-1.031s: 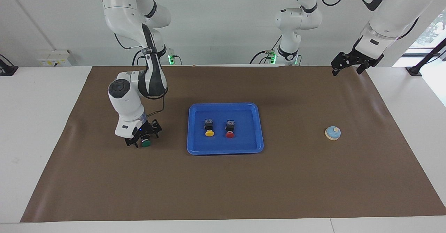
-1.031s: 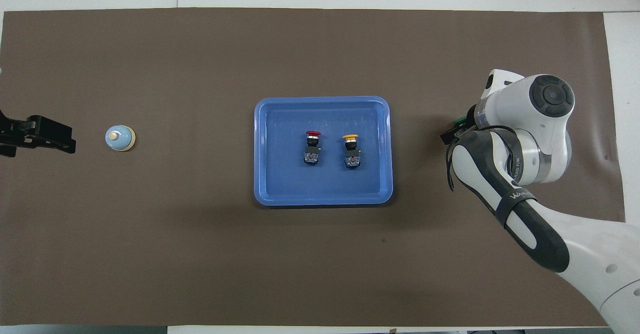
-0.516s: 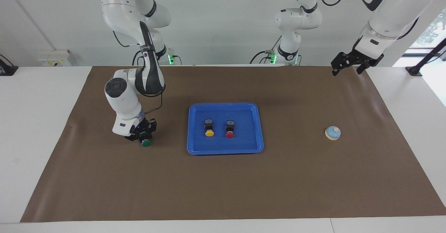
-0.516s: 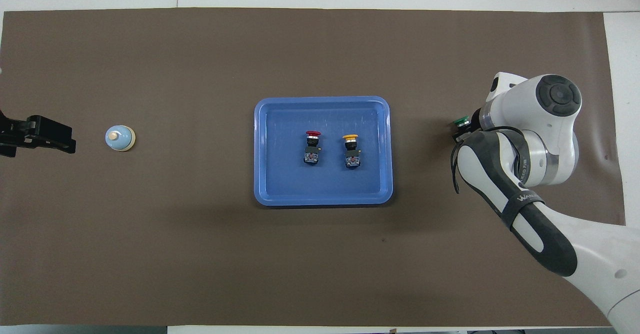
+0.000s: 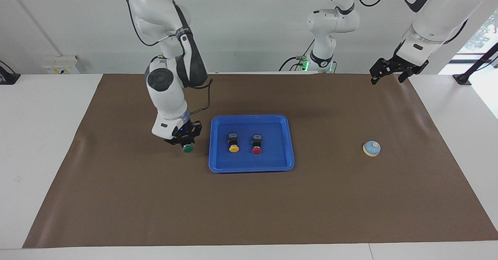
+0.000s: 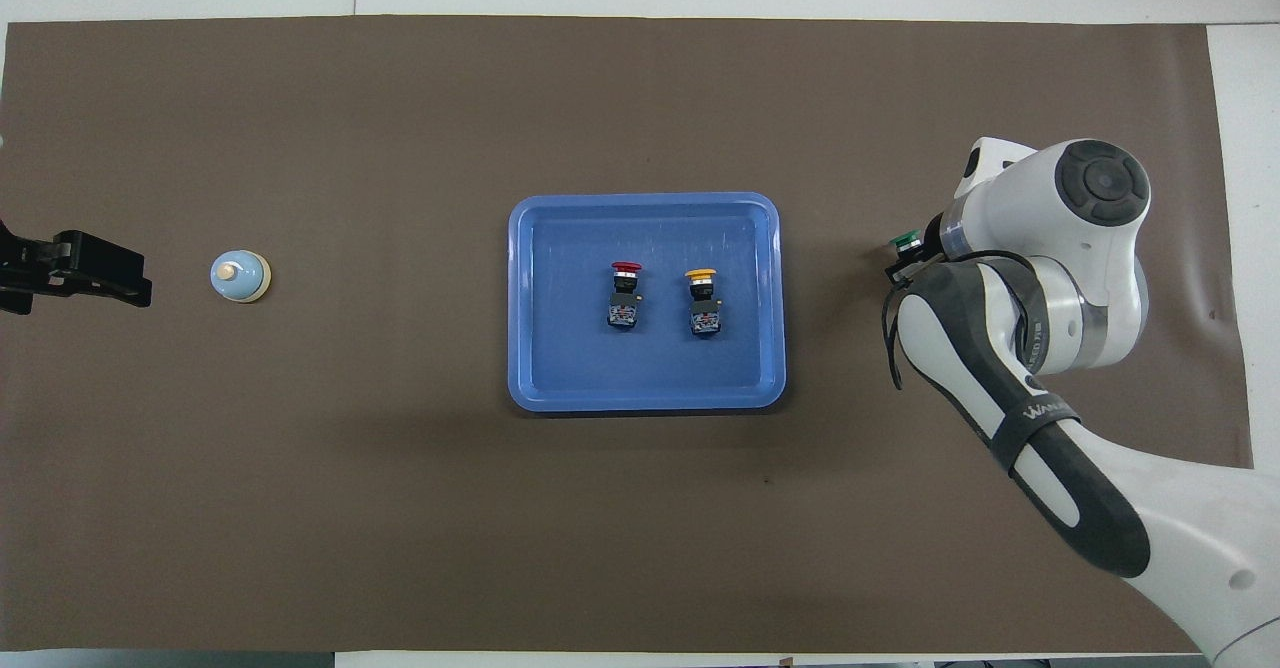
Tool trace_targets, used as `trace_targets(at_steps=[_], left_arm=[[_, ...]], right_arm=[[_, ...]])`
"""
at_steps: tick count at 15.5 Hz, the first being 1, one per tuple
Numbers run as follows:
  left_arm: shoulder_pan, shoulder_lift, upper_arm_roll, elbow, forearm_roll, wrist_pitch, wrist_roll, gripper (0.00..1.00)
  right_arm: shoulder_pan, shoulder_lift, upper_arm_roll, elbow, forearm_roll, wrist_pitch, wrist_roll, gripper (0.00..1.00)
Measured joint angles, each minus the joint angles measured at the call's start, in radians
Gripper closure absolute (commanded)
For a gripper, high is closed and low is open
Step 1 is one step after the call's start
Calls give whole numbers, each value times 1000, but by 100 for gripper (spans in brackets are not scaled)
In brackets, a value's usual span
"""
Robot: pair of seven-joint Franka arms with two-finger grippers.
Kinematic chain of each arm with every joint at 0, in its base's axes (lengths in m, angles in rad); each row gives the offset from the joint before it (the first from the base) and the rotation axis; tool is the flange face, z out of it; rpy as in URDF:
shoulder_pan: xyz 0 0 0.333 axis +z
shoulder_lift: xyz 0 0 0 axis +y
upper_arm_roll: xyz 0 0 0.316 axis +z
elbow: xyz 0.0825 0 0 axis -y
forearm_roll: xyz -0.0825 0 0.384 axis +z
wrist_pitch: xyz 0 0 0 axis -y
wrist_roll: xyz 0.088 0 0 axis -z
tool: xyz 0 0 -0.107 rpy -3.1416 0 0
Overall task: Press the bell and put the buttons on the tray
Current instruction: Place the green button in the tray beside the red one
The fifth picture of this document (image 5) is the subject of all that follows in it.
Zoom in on light blue call bell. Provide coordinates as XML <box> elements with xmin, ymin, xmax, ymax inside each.
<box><xmin>363</xmin><ymin>141</ymin><xmax>381</xmax><ymax>157</ymax></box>

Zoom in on black stand arm with base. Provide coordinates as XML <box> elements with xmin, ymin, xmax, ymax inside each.
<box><xmin>453</xmin><ymin>42</ymin><xmax>498</xmax><ymax>86</ymax></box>

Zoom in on blue plastic tray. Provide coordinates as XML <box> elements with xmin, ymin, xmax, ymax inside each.
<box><xmin>208</xmin><ymin>114</ymin><xmax>295</xmax><ymax>174</ymax></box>

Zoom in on brown table mat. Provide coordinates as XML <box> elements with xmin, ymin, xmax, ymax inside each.
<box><xmin>22</xmin><ymin>72</ymin><xmax>498</xmax><ymax>249</ymax></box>

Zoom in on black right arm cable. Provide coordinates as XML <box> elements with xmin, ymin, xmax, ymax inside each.
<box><xmin>117</xmin><ymin>0</ymin><xmax>213</xmax><ymax>116</ymax></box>

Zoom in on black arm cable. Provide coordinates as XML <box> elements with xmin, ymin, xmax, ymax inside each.
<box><xmin>352</xmin><ymin>0</ymin><xmax>468</xmax><ymax>44</ymax></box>
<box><xmin>117</xmin><ymin>0</ymin><xmax>213</xmax><ymax>116</ymax></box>

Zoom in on black left base cable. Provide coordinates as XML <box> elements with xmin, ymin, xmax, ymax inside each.
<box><xmin>279</xmin><ymin>38</ymin><xmax>315</xmax><ymax>72</ymax></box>

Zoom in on white wall outlet box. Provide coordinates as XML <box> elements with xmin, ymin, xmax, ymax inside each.
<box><xmin>42</xmin><ymin>56</ymin><xmax>80</xmax><ymax>74</ymax></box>

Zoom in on black table clamp mount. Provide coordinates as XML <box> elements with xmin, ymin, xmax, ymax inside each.
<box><xmin>0</xmin><ymin>60</ymin><xmax>21</xmax><ymax>85</ymax></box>

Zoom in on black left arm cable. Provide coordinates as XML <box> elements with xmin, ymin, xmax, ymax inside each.
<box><xmin>352</xmin><ymin>0</ymin><xmax>468</xmax><ymax>44</ymax></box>

